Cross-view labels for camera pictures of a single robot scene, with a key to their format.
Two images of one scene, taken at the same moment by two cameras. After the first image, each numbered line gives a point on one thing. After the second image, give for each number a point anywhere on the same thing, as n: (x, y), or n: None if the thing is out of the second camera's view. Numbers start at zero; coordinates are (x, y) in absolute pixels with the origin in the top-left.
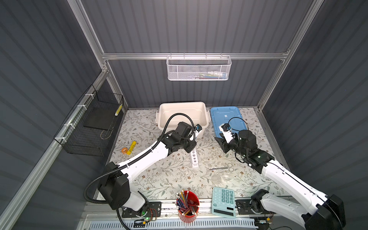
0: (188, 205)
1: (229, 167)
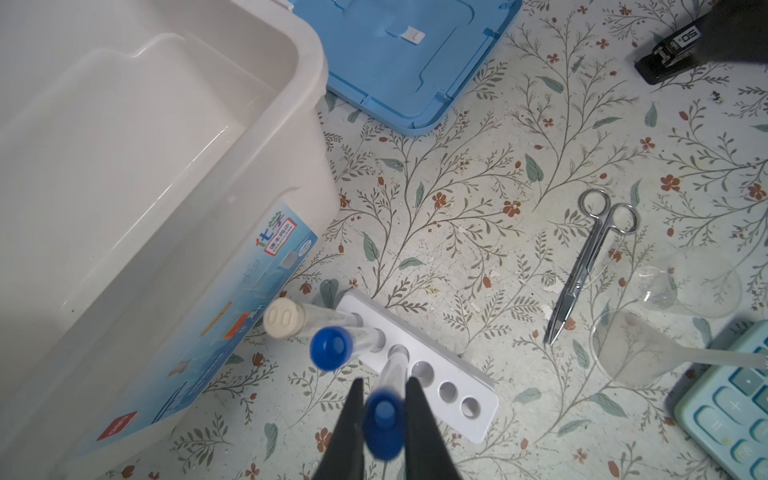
0: None
1: (603, 217)
